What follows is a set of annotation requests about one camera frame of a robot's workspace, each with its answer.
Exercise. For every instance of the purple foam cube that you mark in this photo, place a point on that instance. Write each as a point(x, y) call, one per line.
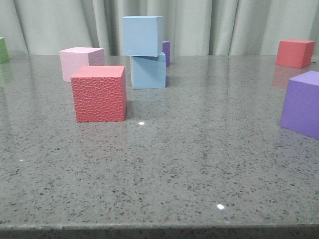
point(301, 105)
point(166, 51)

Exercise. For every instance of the grey-white curtain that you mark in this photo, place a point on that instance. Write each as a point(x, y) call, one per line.
point(193, 27)

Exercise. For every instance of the near red foam cube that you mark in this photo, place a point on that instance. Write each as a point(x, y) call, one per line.
point(99, 93)

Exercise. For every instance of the far purple foam cube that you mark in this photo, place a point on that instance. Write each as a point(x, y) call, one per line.
point(166, 51)

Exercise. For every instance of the far red foam cube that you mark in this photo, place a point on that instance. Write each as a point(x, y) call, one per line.
point(295, 53)

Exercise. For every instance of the near purple foam cube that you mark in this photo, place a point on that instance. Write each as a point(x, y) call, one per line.
point(301, 105)

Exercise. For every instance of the pink foam cube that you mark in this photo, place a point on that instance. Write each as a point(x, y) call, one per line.
point(74, 58)

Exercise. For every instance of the red foam cube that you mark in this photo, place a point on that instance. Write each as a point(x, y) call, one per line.
point(295, 53)
point(99, 93)

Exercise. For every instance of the light blue foam cube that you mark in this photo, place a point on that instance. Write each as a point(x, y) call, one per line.
point(148, 72)
point(142, 35)

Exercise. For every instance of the green foam cube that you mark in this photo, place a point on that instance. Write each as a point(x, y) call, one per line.
point(3, 51)

